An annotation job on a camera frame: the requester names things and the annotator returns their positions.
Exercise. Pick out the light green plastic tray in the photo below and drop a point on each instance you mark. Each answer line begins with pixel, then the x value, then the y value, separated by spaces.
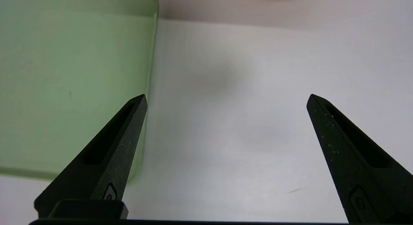
pixel 71 89

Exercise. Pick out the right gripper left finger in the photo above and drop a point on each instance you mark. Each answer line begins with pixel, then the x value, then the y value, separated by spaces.
pixel 106 160

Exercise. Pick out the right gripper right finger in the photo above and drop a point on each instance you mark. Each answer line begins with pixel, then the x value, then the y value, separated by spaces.
pixel 358 167

